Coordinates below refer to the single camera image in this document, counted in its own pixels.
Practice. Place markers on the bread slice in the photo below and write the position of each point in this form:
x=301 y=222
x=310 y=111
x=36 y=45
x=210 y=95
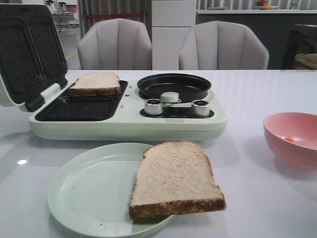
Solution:
x=175 y=178
x=98 y=83

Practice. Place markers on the pink bowl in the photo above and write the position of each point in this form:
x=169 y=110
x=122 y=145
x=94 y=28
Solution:
x=292 y=137

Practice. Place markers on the green breakfast maker lid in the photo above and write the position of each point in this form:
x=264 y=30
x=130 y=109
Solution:
x=31 y=55

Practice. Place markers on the green breakfast maker base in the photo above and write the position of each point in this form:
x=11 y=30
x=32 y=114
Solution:
x=122 y=117

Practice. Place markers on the left silver knob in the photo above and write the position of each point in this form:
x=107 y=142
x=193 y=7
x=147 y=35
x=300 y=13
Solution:
x=153 y=107

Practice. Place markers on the silver knob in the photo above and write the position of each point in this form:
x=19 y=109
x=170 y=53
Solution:
x=200 y=108
x=153 y=107

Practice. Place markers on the right silver knob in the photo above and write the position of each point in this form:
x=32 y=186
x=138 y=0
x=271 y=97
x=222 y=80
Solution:
x=200 y=108

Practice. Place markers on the black round frying pan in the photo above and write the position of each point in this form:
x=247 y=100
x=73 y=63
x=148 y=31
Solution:
x=189 y=87

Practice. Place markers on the left grey armchair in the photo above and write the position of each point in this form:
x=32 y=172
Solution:
x=116 y=44

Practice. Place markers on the grey armchair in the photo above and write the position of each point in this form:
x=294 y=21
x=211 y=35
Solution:
x=116 y=44
x=220 y=45

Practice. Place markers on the right grey armchair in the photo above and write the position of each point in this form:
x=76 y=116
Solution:
x=220 y=45

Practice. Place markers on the light green plate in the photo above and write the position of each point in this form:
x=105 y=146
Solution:
x=90 y=194

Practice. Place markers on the white cabinet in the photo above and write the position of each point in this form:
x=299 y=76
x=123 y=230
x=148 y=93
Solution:
x=171 y=20

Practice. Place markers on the red barrier belt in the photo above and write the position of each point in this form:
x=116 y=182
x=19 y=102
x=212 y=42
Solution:
x=113 y=16

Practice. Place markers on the dark grey counter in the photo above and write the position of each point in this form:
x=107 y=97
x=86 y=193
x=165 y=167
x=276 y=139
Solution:
x=272 y=27

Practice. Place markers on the fruit plate on counter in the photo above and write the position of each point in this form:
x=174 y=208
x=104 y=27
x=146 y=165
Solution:
x=264 y=5

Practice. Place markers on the dark chair with cushion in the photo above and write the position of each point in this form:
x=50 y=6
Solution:
x=302 y=40

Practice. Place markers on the green pan handle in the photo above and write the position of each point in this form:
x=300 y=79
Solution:
x=170 y=97

